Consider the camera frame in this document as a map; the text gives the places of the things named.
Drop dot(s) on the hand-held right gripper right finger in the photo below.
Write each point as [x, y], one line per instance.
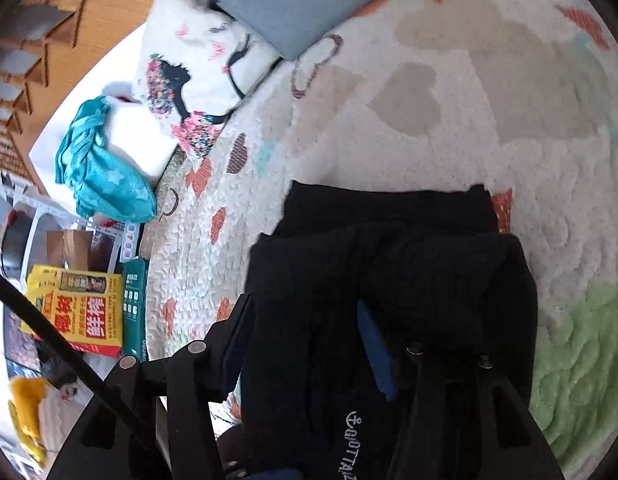
[379, 355]

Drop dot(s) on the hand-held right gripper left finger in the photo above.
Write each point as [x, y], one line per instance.
[234, 355]

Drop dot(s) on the black pants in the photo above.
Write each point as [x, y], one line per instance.
[414, 270]

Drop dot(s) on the green box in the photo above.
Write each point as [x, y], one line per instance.
[134, 310]

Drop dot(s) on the white tray with coloured shapes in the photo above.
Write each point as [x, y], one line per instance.
[130, 242]

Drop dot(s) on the yellow box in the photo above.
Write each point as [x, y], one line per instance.
[74, 320]

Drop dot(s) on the black rod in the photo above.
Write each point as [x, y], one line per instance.
[49, 332]

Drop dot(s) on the brown paper bag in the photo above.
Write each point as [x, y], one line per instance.
[69, 250]

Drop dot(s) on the yellow soft item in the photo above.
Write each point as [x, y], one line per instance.
[29, 400]

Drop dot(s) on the teal star print cloth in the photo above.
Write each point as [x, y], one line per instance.
[104, 185]

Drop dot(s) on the dark cooking pot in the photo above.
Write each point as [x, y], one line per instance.
[16, 250]

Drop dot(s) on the metal shelf rack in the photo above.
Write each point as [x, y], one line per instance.
[39, 210]

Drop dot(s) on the quilted heart pattern blanket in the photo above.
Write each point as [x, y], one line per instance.
[464, 110]

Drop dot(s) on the white printed figure pillow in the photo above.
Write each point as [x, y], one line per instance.
[199, 60]

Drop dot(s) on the wooden staircase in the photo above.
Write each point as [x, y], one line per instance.
[39, 65]

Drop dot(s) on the grey laptop bag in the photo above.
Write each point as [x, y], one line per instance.
[299, 0]

